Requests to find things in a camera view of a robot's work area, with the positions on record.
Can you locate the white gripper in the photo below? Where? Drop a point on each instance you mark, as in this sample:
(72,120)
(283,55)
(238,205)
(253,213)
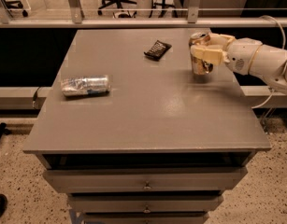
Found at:
(241,57)

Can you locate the orange soda can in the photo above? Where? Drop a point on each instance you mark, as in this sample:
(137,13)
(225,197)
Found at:
(199,66)

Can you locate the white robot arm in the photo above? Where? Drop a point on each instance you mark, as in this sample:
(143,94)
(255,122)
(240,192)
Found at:
(270,65)

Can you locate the silver blue can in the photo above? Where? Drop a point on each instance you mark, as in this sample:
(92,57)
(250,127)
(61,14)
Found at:
(80,86)

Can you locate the metal railing beam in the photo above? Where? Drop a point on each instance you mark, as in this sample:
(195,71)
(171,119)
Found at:
(148,23)

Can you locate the black snack bag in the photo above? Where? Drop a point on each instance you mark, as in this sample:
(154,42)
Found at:
(157,51)

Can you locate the grey drawer cabinet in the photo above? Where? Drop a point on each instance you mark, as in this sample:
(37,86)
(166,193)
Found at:
(160,148)

